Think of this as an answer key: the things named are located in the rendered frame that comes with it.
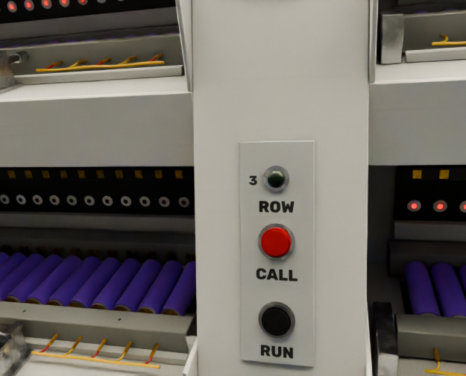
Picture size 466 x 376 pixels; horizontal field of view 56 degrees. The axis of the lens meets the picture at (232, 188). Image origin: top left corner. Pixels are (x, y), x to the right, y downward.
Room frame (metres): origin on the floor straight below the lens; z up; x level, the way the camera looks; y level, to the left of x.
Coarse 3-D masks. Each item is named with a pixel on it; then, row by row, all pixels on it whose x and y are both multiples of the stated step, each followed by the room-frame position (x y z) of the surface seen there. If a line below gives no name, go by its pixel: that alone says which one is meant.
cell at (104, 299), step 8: (128, 264) 0.39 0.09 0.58; (136, 264) 0.40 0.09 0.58; (120, 272) 0.38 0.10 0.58; (128, 272) 0.38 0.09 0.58; (136, 272) 0.39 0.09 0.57; (112, 280) 0.37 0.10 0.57; (120, 280) 0.37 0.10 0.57; (128, 280) 0.38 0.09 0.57; (104, 288) 0.36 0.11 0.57; (112, 288) 0.36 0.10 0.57; (120, 288) 0.37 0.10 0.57; (104, 296) 0.35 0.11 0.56; (112, 296) 0.36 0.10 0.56; (120, 296) 0.36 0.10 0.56; (104, 304) 0.35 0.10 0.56; (112, 304) 0.35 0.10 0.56
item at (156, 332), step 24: (0, 312) 0.34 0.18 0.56; (24, 312) 0.34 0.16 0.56; (48, 312) 0.33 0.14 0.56; (72, 312) 0.33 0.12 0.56; (96, 312) 0.33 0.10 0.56; (120, 312) 0.33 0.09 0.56; (48, 336) 0.33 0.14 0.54; (72, 336) 0.32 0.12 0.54; (96, 336) 0.32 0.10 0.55; (120, 336) 0.31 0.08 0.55; (144, 336) 0.31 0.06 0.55; (168, 336) 0.30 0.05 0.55; (96, 360) 0.30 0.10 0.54
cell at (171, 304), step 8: (192, 264) 0.38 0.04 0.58; (184, 272) 0.37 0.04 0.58; (192, 272) 0.37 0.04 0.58; (184, 280) 0.36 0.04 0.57; (192, 280) 0.37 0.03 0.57; (176, 288) 0.35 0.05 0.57; (184, 288) 0.35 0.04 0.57; (192, 288) 0.36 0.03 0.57; (176, 296) 0.34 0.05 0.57; (184, 296) 0.35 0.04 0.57; (192, 296) 0.36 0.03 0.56; (168, 304) 0.33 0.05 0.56; (176, 304) 0.33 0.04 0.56; (184, 304) 0.34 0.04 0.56; (176, 312) 0.33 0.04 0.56; (184, 312) 0.34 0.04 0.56
